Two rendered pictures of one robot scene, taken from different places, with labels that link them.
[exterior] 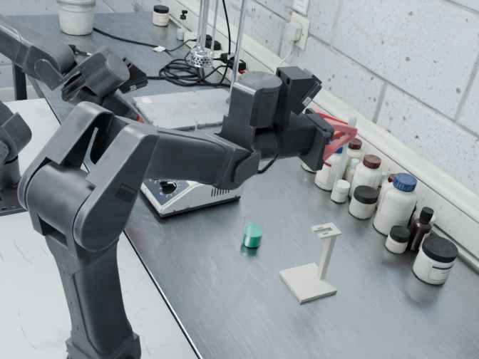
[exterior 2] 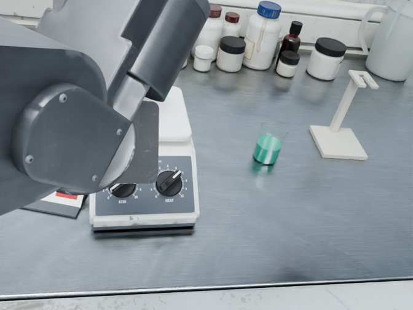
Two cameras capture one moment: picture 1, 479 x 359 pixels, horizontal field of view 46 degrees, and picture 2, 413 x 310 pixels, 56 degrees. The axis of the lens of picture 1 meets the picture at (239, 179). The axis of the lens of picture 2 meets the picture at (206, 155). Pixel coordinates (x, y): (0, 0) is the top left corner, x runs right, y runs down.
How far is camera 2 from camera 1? 1.00 m
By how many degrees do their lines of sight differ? 57
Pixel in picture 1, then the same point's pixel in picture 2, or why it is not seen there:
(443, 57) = not seen: outside the picture
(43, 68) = (61, 135)
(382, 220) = (264, 57)
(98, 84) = (178, 66)
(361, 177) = (216, 31)
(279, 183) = not seen: hidden behind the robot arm
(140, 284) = (347, 302)
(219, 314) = (394, 231)
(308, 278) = (335, 139)
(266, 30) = not seen: outside the picture
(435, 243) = (328, 45)
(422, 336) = (396, 111)
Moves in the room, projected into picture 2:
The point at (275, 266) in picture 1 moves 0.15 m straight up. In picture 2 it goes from (308, 154) to (343, 74)
